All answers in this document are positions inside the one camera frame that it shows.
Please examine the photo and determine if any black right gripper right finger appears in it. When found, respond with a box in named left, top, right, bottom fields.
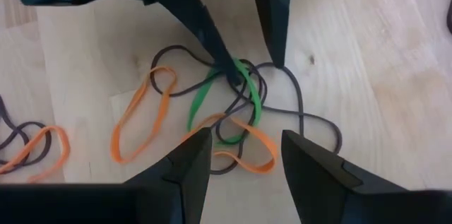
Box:
left=281, top=129, right=407, bottom=224

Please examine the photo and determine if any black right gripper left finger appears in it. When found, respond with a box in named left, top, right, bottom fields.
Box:
left=123, top=126, right=213, bottom=224

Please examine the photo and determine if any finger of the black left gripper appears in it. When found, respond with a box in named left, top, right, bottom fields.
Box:
left=119, top=0, right=245, bottom=87
left=248, top=0, right=297, bottom=69

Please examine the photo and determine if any orange rubber band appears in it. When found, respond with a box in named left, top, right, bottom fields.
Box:
left=0, top=124, right=71, bottom=184
left=110, top=65, right=177, bottom=164
left=182, top=112, right=280, bottom=175

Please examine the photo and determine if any green rubber band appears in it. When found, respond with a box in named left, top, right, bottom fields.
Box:
left=186, top=57, right=263, bottom=146

